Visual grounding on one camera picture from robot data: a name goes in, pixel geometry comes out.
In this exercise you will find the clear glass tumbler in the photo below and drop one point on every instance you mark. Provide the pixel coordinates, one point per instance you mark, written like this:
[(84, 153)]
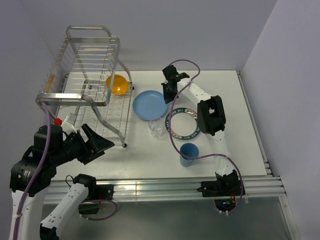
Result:
[(156, 128)]

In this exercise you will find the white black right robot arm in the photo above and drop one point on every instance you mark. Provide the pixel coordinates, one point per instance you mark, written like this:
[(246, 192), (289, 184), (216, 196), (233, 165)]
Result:
[(211, 118)]

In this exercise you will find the blue plastic cup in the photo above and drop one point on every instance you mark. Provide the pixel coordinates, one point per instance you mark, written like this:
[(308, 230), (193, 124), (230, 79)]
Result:
[(189, 152)]

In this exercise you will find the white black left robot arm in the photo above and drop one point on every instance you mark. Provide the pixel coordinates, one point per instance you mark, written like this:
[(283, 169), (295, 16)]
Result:
[(31, 177)]

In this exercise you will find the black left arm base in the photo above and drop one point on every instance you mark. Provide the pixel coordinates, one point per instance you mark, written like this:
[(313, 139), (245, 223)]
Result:
[(103, 193)]

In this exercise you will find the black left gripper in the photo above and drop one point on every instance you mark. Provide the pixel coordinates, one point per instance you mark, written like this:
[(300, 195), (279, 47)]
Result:
[(93, 147)]

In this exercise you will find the yellow bowl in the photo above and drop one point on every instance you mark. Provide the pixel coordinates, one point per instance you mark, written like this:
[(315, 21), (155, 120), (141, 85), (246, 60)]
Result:
[(120, 85)]

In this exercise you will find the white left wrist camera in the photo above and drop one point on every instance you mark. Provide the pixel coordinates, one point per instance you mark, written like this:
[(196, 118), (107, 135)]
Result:
[(68, 124)]

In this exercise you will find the stainless steel dish rack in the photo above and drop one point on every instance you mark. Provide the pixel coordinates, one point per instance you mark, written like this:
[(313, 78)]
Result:
[(80, 81)]

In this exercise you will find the aluminium rail frame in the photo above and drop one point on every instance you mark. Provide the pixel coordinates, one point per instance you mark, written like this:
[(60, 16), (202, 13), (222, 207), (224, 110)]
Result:
[(148, 169)]

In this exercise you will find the blue plastic plate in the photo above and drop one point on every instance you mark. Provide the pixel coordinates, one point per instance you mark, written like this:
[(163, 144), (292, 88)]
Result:
[(149, 105)]

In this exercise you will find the white plate green rim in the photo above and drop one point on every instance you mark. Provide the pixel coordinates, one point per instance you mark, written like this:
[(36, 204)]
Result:
[(184, 124)]

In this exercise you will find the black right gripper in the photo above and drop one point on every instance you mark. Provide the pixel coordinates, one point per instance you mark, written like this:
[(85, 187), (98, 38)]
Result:
[(167, 98)]

